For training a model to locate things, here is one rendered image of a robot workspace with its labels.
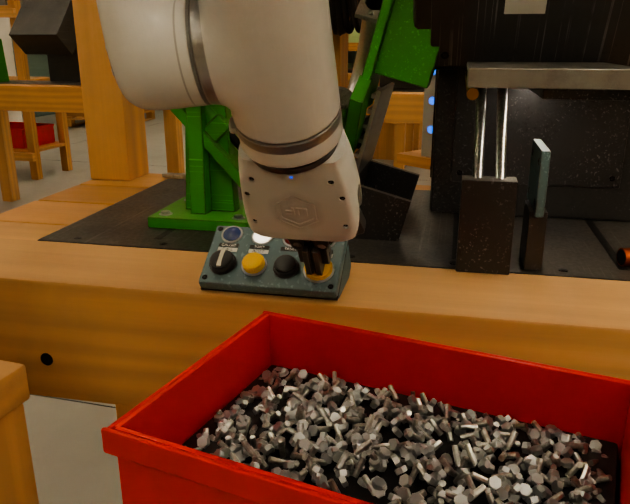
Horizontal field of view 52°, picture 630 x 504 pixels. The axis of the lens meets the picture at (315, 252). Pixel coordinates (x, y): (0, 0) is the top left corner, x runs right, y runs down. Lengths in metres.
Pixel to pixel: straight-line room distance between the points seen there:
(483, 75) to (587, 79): 0.09
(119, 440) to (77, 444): 1.72
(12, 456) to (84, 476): 1.29
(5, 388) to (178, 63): 0.38
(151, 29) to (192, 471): 0.28
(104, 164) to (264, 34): 1.01
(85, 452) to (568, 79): 1.77
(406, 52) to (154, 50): 0.45
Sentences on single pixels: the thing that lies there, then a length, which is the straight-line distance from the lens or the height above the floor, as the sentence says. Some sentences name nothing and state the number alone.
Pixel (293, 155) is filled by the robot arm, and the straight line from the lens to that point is 0.49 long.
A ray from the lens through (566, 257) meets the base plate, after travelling 0.86.
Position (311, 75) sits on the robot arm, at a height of 1.13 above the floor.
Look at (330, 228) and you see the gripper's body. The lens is 0.57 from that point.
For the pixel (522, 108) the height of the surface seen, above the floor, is 1.06.
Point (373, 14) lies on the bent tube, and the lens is 0.91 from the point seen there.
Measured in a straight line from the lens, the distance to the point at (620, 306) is 0.72.
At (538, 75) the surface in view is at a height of 1.12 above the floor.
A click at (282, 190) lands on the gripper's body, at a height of 1.04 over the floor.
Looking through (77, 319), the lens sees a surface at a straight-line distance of 0.78.
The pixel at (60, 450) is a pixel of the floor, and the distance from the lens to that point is 2.15.
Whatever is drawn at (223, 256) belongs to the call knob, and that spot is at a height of 0.94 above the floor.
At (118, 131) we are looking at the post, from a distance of 1.39.
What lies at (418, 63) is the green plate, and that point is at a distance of 0.84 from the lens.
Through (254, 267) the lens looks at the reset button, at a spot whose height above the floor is 0.93.
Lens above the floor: 1.15
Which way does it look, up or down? 18 degrees down
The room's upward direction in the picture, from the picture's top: straight up
